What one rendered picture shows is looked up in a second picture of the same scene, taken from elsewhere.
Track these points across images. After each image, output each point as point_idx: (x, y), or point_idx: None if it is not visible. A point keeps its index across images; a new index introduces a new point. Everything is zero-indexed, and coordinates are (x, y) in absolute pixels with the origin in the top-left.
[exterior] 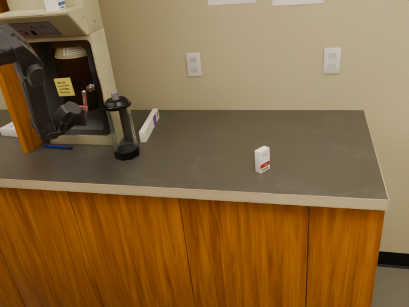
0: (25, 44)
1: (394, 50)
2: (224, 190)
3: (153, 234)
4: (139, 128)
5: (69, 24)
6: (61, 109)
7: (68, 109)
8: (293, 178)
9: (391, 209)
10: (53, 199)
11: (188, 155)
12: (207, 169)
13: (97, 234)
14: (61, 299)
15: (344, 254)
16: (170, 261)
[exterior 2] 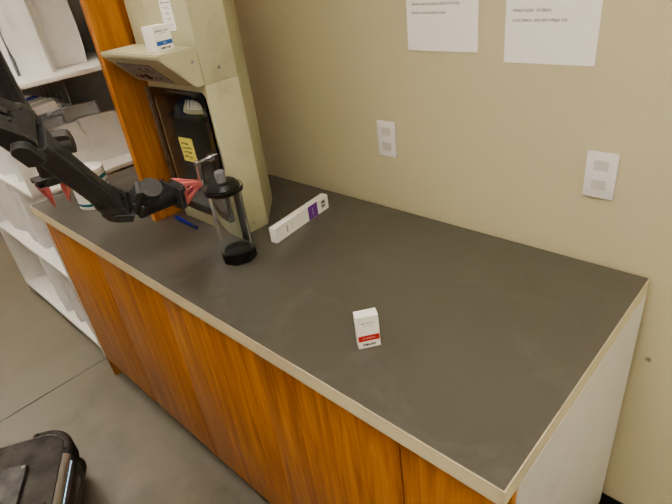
0: (10, 114)
1: None
2: (286, 360)
3: (235, 376)
4: None
5: (169, 71)
6: (133, 187)
7: (141, 188)
8: (396, 377)
9: None
10: (149, 290)
11: (302, 282)
12: (302, 313)
13: (189, 348)
14: (176, 402)
15: None
16: (256, 416)
